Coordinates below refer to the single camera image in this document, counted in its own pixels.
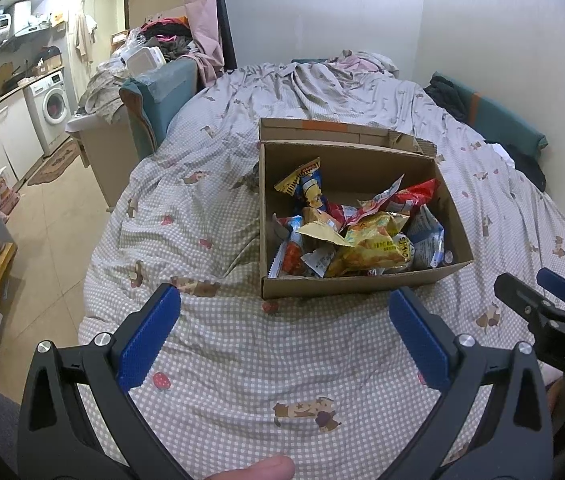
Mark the white plastic box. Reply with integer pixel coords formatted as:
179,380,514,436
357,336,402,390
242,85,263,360
126,46,167,77

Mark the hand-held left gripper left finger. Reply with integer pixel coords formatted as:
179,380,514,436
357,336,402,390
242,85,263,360
17,282,198,480

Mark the black pole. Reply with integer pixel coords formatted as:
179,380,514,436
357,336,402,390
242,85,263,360
210,0,238,72

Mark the person's left hand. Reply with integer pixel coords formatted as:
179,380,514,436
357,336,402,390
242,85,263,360
205,455,296,480

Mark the brown cardboard box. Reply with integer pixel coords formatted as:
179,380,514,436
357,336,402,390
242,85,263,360
257,117,475,301

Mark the hanging cream towel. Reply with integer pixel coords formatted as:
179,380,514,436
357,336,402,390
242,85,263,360
75,12,98,61

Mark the beige bedside cabinet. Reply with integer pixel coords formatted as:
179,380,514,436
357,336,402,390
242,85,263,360
66,115,140,213

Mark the pile of dark clothes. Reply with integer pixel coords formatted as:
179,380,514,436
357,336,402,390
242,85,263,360
140,17,198,61

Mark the white washing machine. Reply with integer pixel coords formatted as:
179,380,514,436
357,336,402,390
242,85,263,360
23,71,70,156

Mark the black garment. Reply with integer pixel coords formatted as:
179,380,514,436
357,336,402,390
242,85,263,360
427,75,474,122

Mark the pink crumpled cloth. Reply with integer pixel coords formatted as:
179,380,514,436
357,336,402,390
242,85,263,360
335,50,398,78

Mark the blue yellow cartoon snack bag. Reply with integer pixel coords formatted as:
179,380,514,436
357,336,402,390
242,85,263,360
274,156,331,216

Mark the grey crumpled clothing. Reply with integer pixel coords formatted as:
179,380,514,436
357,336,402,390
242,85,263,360
75,67,128,123

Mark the pink foil snack packet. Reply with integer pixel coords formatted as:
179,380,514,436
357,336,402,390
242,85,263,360
343,174,406,226

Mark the pink white shrimp chips bag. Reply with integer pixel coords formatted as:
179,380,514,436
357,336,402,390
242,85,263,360
267,212,313,278

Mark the white kitchen cabinet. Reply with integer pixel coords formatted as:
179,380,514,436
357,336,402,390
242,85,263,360
0,92,46,186

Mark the brown floor mat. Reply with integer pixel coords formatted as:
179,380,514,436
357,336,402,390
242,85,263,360
26,138,80,187

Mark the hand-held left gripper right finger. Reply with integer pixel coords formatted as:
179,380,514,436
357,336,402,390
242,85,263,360
387,287,556,480

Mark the dark cloth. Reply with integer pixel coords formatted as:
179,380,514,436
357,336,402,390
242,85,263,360
505,141,547,192

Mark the light blue snack packet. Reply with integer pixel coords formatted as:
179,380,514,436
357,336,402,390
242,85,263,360
407,205,446,268

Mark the pink curtain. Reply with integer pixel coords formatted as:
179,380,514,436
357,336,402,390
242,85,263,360
181,0,226,86

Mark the yellow chips bag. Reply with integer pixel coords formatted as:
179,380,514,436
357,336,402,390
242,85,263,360
325,210,413,278

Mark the teal cushion with orange stripe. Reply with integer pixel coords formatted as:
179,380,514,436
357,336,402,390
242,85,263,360
433,72,548,150

